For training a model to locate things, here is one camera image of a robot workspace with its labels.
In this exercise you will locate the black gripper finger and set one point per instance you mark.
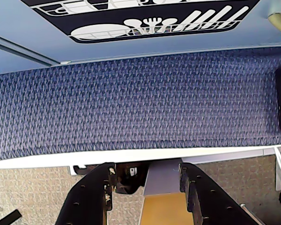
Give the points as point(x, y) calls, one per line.
point(86, 199)
point(213, 201)

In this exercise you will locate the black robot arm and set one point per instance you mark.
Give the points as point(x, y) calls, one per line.
point(128, 178)

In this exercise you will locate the gray yellow desk support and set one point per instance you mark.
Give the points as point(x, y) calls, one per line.
point(164, 187)

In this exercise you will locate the black flat bar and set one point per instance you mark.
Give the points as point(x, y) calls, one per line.
point(7, 218)

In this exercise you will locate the light blue toy kitchen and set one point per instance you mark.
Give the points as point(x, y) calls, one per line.
point(37, 30)

